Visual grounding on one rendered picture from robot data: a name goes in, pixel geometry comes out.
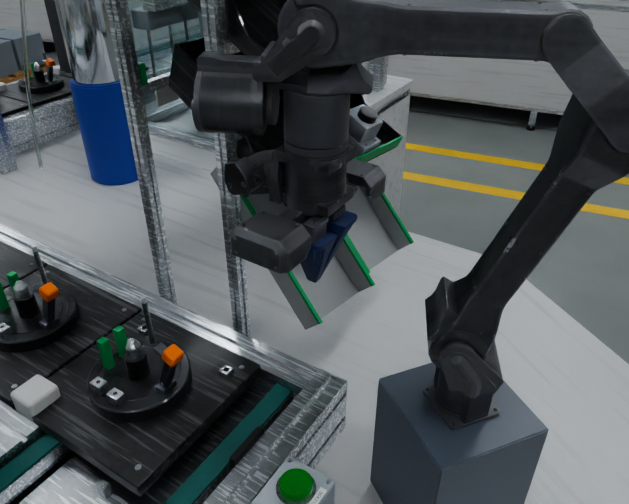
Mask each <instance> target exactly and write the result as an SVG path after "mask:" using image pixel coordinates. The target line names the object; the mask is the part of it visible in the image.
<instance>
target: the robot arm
mask: <svg viewBox="0 0 629 504"><path fill-rule="evenodd" d="M277 31H278V37H279V38H278V39H277V41H271V42H270V44H269V45H268V46H267V48H266V49H265V50H264V52H263V53H262V54H261V56H251V55H231V54H224V53H221V52H216V51H204V52H203V53H202V54H201V55H200V56H199V57H198V58H197V59H196V60H197V70H198V71H197V74H196V78H195V83H194V93H193V100H192V101H191V109H192V116H193V121H194V125H195V127H196V129H197V130H198V131H199V132H206V133H222V134H238V135H254V136H263V135H264V133H265V131H266V127H267V123H268V124H269V125H276V123H277V120H278V114H279V99H280V97H279V89H281V90H283V114H284V144H283V145H281V146H280V147H278V148H276V149H273V150H265V151H261V152H257V153H255V154H253V155H251V156H249V157H243V158H242V159H240V160H239V159H238V158H235V159H233V160H231V161H229V162H227V163H225V166H224V180H225V183H226V186H227V189H228V191H229V192H230V193H231V194H232V195H242V197H248V196H250V195H254V194H268V193H269V201H272V202H274V203H277V204H281V203H285V204H287V207H288V209H286V210H285V211H283V212H282V213H280V214H279V215H278V216H277V215H274V214H271V213H268V212H265V211H262V210H261V211H259V212H258V213H256V214H255V215H254V216H252V217H251V218H249V219H248V220H246V221H245V222H243V223H242V224H240V225H239V226H237V227H236V228H235V229H233V230H232V231H231V232H230V239H231V251H232V255H234V256H237V257H239V258H242V259H244V260H247V261H249V262H252V263H254V264H257V265H259V266H262V267H264V268H267V269H269V270H272V271H274V272H277V273H279V274H281V273H289V272H290V271H291V270H293V269H294V268H295V267H296V266H297V265H299V264H301V266H302V268H303V271H304V273H305V275H306V278H307V279H308V280H309V281H311V282H314V283H316V282H317V281H318V280H319V279H320V278H321V276H322V275H323V273H324V271H325V270H326V268H327V266H328V264H329V263H330V261H331V259H332V258H333V256H334V254H335V253H336V251H337V249H338V247H339V246H340V244H341V243H342V241H343V239H344V238H345V236H346V235H347V233H348V231H349V230H350V228H351V226H352V225H353V223H354V222H355V221H356V220H357V215H356V214H355V213H352V212H349V211H346V210H345V209H346V205H344V204H345V203H346V202H348V201H349V200H350V199H351V198H353V197H354V194H355V193H356V192H357V191H358V188H357V187H356V186H357V185H358V186H362V187H365V188H366V189H365V197H366V198H367V199H368V200H371V201H374V200H375V199H376V198H378V197H379V196H380V195H381V194H382V193H384V192H385V182H386V175H385V174H384V172H383V171H382V169H381V168H380V167H379V166H378V165H375V164H371V163H367V162H364V161H360V160H356V159H354V158H355V157H356V153H357V146H354V145H350V144H348V135H349V115H350V96H351V94H361V95H364V94H366V95H367V94H370V93H371V92H372V89H373V80H374V77H373V75H372V74H371V73H370V72H369V71H367V70H366V69H365V68H364V67H363V66H362V64H361V62H364V61H368V60H371V59H375V58H379V57H383V56H390V55H397V54H403V56H406V55H424V56H446V57H468V58H489V59H511V60H533V61H535V62H538V61H545V62H548V63H550V64H551V65H552V67H553V68H554V70H555V71H556V72H557V74H558V75H559V76H560V78H561V79H562V80H563V82H564V83H565V84H566V86H567V87H568V88H569V90H570V91H571V92H572V96H571V98H570V100H569V103H568V105H567V107H566V109H565V111H564V113H563V115H562V117H561V120H560V122H559V125H558V128H557V132H556V136H555V139H554V143H553V147H552V150H551V154H550V157H549V159H548V161H547V163H546V165H545V166H544V167H543V169H542V170H541V172H540V173H539V174H538V176H537V177H536V179H535V180H534V182H533V183H532V184H531V186H530V187H529V189H528V190H527V192H526V193H525V194H524V196H523V197H522V199H521V200H520V202H519V203H518V204H517V206H516V207H515V209H514V210H513V211H512V213H511V214H510V216H509V217H508V219H507V220H506V221H505V222H504V224H503V226H502V227H501V229H500V230H499V231H498V233H497V234H496V236H495V237H494V238H493V240H492V241H491V243H490V244H489V246H488V247H487V248H486V250H485V251H484V253H483V254H482V256H481V257H480V258H479V260H478V261H477V263H476V264H475V266H474V267H473V268H472V270H471V271H470V272H469V274H468V275H467V276H465V277H463V278H461V279H459V280H457V281H455V282H452V281H451V280H449V279H448V278H446V277H442V278H441V279H440V281H439V283H438V286H437V288H436V290H435V291H434V292H433V294H432V295H431V296H429V297H428V298H426V299H425V309H426V326H427V341H428V355H429V357H430V360H431V361H432V362H433V363H434V364H435V365H436V371H435V377H434V382H435V384H433V385H430V386H427V387H424V388H423V394H424V395H425V397H426V398H427V399H428V401H429V402H430V403H431V405H432V406H433V407H434V409H435V410H436V411H437V413H438V414H439V415H440V417H441V418H442V419H443V421H444V422H445V423H446V425H447V426H448V427H449V429H450V430H452V431H456V430H459V429H461V428H464V427H467V426H470V425H473V424H476V423H478V422H481V421H484V420H487V419H490V418H492V417H495V416H498V415H499V412H500V410H499V408H498V407H497V406H496V405H495V404H494V403H493V402H492V397H493V394H495V393H496V391H497V390H498V389H499V388H500V386H501V385H502V384H503V377H502V372H501V368H500V363H499V358H498V353H497V348H496V343H495V337H496V334H497V330H498V326H499V323H500V319H501V315H502V312H503V309H504V307H505V306H506V304H507V303H508V302H509V301H510V299H511V298H512V297H513V295H514V294H515V293H516V292H517V290H518V289H519V288H520V287H521V285H522V284H523V283H524V281H525V280H526V279H527V278H528V276H529V275H530V274H531V272H532V271H533V270H534V269H535V267H536V266H537V265H538V264H539V262H540V261H541V260H542V258H543V257H544V256H545V255H546V253H547V252H548V251H549V250H550V248H551V247H552V246H553V244H554V243H555V242H556V241H557V239H558V238H559V237H560V235H561V234H562V233H563V232H564V230H565V229H566V228H567V227H568V225H569V224H570V223H571V221H572V220H573V219H574V218H575V216H576V215H577V214H578V212H579V211H580V210H581V209H582V207H583V206H584V205H585V204H586V202H587V201H588V200H589V198H590V197H591V196H592V195H593V194H594V193H595V192H596V191H597V190H599V189H601V188H603V187H605V186H607V185H609V184H611V183H613V182H615V181H617V180H619V179H621V178H623V177H625V176H627V175H628V174H629V70H628V69H624V68H623V67H622V66H621V65H620V63H619V62H618V61H617V59H616V58H615V57H614V56H613V54H612V53H611V52H610V50H609V49H608V48H607V46H606V45H605V44H604V43H603V41H602V40H601V38H600V37H599V36H598V34H597V33H596V31H595V30H594V28H593V23H592V21H591V20H590V18H589V16H588V15H586V14H585V13H584V12H582V11H581V10H580V9H579V8H577V7H576V6H575V5H573V4H572V3H571V2H568V1H564V0H554V1H550V2H545V3H542V2H513V1H485V0H287V1H286V3H285V4H284V5H283V7H282V10H281V12H280V14H279V17H278V24H277ZM343 65H344V66H343ZM304 67H307V68H310V71H309V72H306V73H296V72H297V71H299V70H300V69H302V68H304Z"/></svg>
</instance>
